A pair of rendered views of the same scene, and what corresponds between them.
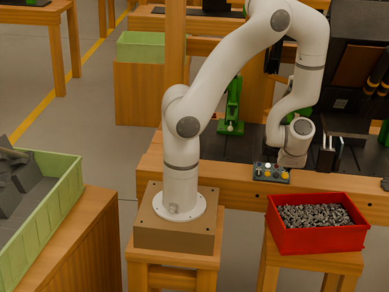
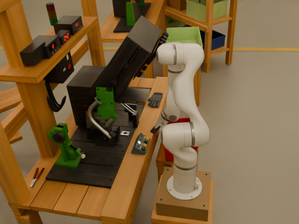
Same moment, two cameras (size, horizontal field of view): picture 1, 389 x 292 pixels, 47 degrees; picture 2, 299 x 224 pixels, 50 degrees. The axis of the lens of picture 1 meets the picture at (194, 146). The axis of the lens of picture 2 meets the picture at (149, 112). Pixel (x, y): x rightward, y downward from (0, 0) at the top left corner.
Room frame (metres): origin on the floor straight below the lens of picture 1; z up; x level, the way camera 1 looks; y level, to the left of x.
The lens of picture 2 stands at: (1.26, 1.23, 2.30)
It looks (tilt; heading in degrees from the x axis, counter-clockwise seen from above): 35 degrees down; 279
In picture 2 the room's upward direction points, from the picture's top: 4 degrees counter-clockwise
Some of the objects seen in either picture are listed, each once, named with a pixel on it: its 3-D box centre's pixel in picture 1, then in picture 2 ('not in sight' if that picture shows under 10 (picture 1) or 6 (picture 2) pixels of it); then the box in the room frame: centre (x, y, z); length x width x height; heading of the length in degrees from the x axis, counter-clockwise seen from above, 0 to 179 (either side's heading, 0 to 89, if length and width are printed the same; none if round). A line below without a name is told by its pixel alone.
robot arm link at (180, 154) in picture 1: (181, 123); (179, 144); (1.31, 0.05, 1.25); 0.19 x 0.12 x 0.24; 11
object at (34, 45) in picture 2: not in sight; (34, 52); (2.11, -0.28, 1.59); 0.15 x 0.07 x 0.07; 84
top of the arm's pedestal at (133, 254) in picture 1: (178, 230); (184, 200); (1.29, 0.04, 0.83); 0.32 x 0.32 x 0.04; 85
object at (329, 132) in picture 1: (340, 116); (120, 95); (1.75, -0.61, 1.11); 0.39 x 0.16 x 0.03; 174
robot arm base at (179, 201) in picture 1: (180, 183); (184, 174); (1.29, 0.04, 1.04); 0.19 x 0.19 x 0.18
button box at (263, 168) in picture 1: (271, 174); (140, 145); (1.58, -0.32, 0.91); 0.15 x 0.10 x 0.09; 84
